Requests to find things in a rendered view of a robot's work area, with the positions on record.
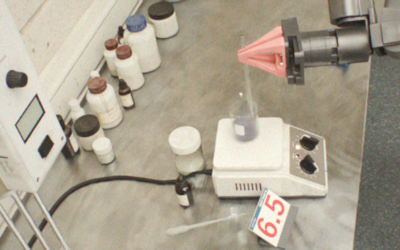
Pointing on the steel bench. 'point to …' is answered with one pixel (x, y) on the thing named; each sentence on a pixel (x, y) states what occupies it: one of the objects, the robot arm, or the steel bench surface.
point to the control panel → (305, 155)
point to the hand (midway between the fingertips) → (242, 55)
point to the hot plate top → (223, 163)
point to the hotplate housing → (266, 179)
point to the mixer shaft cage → (31, 222)
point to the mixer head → (10, 110)
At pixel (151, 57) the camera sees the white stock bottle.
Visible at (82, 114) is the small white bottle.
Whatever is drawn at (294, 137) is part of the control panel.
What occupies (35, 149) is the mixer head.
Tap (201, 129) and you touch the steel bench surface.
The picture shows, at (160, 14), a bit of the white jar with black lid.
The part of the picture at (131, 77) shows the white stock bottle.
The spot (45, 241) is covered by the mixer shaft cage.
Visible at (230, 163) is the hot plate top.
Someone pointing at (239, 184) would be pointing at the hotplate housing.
